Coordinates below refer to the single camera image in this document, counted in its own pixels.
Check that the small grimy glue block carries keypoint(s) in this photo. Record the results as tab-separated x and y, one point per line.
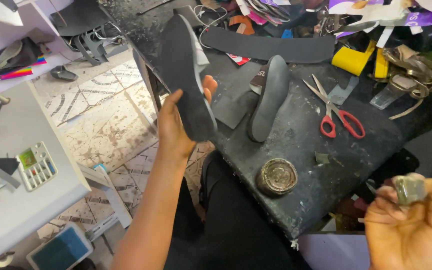
410	188

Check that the white sewing machine table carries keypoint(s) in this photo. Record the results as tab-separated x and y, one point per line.
21	176

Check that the white and blue box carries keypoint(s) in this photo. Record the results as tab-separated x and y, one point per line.
60	248

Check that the person's black trousers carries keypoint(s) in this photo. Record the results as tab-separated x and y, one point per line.
231	221

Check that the orange leather scrap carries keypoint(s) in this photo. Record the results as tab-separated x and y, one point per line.
242	24

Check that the red and white sticker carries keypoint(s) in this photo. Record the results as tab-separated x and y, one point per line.
238	59

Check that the black material sheet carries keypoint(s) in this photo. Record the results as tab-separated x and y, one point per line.
77	17

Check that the grey material scrap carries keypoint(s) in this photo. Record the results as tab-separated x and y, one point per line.
342	90

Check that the clear plastic heel piece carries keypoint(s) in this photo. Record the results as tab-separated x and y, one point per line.
384	96

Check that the person's left hand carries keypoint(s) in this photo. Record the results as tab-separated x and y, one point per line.
174	125

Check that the white compartment tray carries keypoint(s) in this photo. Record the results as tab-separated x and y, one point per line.
37	165

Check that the person's left fingers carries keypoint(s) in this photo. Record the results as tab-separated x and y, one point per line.
210	88

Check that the round grimy glue tin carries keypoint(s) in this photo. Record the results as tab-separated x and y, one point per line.
276	177

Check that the white shoe sole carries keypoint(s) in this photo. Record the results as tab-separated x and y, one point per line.
6	54

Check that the long black foam strip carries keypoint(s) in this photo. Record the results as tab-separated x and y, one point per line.
268	47

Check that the heap of paper scraps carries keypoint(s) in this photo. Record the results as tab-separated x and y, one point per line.
336	15

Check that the dark grey slipper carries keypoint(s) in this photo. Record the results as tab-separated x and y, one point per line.
270	97

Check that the dark grey leather piece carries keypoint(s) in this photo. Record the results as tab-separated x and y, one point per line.
234	107

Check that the dark grey shoe sole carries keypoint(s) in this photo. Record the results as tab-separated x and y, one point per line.
186	78

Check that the small green scrap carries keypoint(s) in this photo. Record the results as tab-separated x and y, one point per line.
321	158

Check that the person's right hand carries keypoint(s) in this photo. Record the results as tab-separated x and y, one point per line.
413	225

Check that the rainbow striped sheet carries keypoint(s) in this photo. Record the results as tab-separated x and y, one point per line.
21	69

